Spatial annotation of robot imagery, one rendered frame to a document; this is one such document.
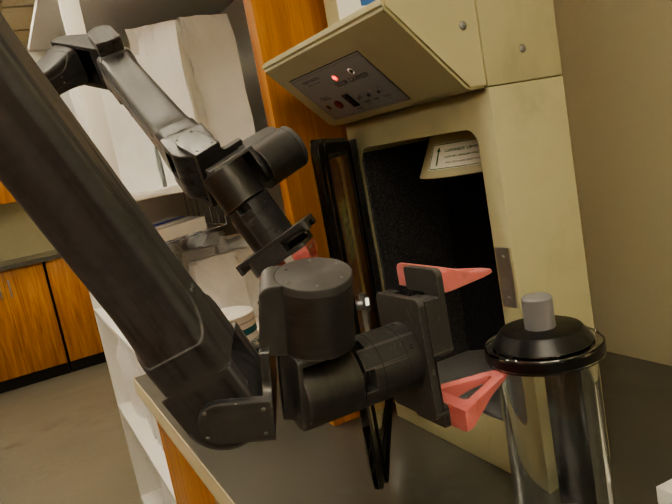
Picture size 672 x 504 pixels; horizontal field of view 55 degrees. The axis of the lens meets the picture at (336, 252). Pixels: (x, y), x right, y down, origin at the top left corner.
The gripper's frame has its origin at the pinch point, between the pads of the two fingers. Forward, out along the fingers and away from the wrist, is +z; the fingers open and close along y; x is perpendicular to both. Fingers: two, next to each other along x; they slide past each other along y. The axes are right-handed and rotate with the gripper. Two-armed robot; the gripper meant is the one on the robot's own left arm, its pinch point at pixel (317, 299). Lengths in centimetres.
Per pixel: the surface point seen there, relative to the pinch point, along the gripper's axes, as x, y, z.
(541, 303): 17.8, -21.6, 9.1
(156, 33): -104, 21, -72
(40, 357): -379, 317, -31
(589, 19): -39, -54, -7
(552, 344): 20.5, -20.4, 11.8
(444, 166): -6.7, -21.7, -4.0
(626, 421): -10.2, -22.4, 39.6
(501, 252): 3.2, -21.4, 6.8
